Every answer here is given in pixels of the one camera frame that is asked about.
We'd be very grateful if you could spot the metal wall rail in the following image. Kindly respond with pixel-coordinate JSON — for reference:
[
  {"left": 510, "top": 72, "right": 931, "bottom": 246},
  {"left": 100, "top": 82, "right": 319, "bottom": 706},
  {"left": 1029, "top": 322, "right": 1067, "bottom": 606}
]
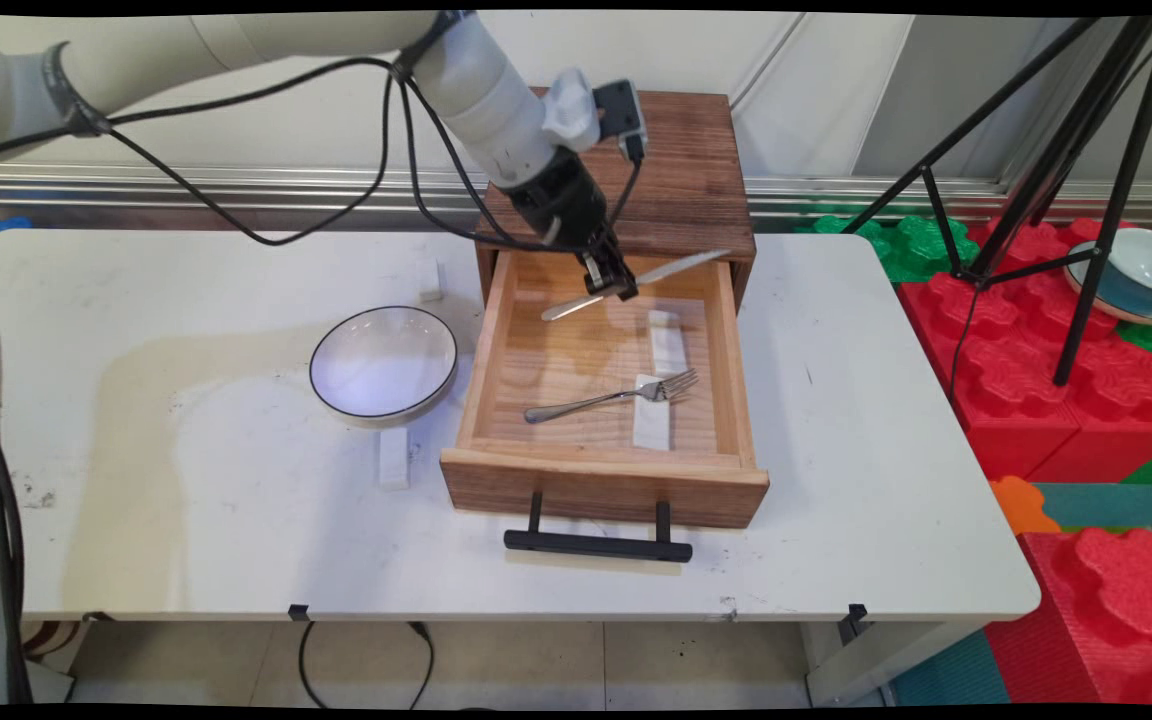
[{"left": 0, "top": 165, "right": 1152, "bottom": 233}]

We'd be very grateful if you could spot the light wooden drawer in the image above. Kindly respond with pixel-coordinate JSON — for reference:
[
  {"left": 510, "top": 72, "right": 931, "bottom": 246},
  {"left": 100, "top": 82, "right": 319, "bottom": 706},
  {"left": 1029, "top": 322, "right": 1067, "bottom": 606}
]
[{"left": 439, "top": 248, "right": 772, "bottom": 531}]

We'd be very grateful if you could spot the white foam block grey strip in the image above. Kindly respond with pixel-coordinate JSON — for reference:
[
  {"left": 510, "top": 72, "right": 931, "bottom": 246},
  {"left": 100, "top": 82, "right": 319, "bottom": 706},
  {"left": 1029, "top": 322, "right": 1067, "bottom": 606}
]
[{"left": 379, "top": 429, "right": 413, "bottom": 492}]

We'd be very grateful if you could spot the orange foam block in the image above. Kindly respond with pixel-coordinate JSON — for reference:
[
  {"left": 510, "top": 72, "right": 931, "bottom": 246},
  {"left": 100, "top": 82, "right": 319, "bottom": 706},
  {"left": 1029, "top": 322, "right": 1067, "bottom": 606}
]
[{"left": 991, "top": 476, "right": 1062, "bottom": 536}]

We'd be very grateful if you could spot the dark wooden cabinet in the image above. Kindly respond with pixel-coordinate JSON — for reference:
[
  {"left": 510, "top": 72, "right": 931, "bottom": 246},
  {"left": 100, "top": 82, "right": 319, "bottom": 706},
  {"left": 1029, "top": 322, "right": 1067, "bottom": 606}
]
[{"left": 474, "top": 86, "right": 759, "bottom": 311}]

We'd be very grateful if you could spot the white plate with black rim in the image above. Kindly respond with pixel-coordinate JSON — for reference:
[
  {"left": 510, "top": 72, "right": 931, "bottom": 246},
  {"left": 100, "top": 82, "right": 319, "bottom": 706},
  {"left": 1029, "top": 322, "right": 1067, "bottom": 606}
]
[{"left": 309, "top": 305, "right": 460, "bottom": 421}]

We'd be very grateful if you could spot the teal foam mat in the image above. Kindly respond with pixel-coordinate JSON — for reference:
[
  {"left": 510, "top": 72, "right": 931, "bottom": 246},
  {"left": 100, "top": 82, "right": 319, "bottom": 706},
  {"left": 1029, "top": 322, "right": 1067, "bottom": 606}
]
[
  {"left": 891, "top": 630, "right": 1012, "bottom": 706},
  {"left": 1031, "top": 483, "right": 1152, "bottom": 531}
]

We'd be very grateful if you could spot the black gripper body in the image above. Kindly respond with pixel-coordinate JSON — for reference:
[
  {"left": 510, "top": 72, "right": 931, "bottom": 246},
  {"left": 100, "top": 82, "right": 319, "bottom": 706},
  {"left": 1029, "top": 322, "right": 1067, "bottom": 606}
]
[{"left": 509, "top": 148, "right": 629, "bottom": 266}]

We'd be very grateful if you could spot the black tripod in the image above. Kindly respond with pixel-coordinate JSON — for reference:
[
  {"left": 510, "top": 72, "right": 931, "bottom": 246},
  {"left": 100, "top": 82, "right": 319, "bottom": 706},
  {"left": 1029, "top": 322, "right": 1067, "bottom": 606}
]
[{"left": 841, "top": 15, "right": 1152, "bottom": 388}]

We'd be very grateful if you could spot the silver fork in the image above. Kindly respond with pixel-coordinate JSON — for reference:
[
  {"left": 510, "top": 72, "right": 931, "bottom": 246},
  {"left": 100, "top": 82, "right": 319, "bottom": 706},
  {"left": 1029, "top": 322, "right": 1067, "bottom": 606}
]
[{"left": 524, "top": 368, "right": 700, "bottom": 425}]

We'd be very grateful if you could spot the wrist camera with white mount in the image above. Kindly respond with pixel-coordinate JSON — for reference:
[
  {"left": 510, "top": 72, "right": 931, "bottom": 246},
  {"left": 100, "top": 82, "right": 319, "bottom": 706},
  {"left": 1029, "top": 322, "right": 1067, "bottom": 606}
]
[{"left": 546, "top": 68, "right": 649, "bottom": 161}]

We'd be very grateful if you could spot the silver table knife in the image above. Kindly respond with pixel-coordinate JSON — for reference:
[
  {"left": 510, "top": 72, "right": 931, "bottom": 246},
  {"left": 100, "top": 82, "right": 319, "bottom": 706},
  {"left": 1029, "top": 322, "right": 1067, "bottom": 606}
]
[{"left": 540, "top": 249, "right": 734, "bottom": 323}]

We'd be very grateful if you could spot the black drawer handle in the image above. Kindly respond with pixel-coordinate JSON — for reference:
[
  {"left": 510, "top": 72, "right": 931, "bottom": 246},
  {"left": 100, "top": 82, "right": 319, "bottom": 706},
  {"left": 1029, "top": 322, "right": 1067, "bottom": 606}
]
[{"left": 503, "top": 490, "right": 695, "bottom": 564}]

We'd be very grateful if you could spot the white table leg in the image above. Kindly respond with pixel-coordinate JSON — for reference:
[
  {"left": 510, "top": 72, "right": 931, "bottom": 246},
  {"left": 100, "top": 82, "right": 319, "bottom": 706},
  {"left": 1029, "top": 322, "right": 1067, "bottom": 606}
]
[{"left": 802, "top": 620, "right": 987, "bottom": 707}]

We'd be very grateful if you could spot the black power cable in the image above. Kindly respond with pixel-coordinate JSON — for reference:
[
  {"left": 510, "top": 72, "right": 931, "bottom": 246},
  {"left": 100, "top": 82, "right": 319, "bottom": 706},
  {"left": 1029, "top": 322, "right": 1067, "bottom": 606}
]
[{"left": 296, "top": 620, "right": 435, "bottom": 709}]

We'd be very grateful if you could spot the teal and white bowl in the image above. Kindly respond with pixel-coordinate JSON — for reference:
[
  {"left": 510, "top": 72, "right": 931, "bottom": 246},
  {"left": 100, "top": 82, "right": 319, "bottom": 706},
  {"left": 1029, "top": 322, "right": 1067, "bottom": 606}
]
[{"left": 1064, "top": 227, "right": 1152, "bottom": 326}]

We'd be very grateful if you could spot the red foam block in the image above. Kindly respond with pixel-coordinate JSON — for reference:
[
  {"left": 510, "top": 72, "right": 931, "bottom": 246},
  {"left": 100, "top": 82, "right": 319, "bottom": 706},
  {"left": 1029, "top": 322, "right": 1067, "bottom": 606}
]
[
  {"left": 984, "top": 528, "right": 1152, "bottom": 706},
  {"left": 898, "top": 218, "right": 1152, "bottom": 484}
]

